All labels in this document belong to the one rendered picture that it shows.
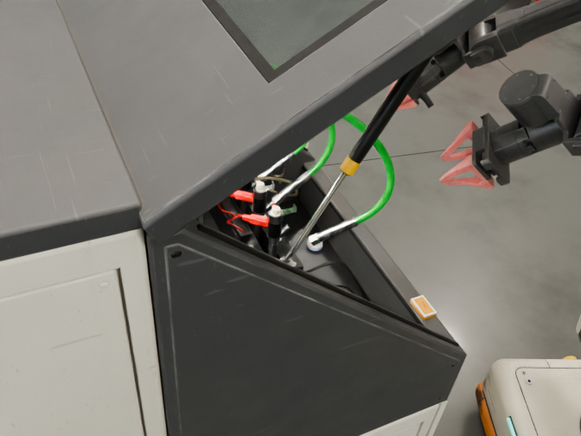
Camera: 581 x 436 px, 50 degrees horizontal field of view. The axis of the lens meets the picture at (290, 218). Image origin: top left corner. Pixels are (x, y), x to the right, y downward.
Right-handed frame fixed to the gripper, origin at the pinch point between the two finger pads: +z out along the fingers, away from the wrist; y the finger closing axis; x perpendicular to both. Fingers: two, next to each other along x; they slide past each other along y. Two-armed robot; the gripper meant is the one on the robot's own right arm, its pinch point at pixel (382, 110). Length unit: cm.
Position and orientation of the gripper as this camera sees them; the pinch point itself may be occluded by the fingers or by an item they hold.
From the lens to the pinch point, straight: 135.7
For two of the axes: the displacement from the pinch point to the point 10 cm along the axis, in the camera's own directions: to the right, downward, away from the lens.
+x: 1.8, 6.7, -7.2
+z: -7.6, 5.6, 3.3
